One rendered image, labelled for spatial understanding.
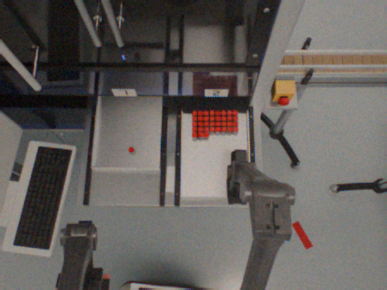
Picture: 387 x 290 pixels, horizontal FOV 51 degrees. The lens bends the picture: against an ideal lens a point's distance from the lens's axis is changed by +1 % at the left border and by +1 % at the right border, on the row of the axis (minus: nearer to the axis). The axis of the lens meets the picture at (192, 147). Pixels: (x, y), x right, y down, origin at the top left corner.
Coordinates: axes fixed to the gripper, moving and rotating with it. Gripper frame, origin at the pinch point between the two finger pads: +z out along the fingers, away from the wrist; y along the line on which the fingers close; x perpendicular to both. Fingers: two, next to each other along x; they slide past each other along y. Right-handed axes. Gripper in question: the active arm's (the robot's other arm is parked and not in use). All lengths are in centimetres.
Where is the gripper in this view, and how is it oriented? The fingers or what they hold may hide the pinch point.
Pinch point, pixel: (235, 198)
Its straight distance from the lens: 148.1
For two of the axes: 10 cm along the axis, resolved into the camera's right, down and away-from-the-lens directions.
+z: 0.2, 4.6, 8.9
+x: -10.0, 0.0, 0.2
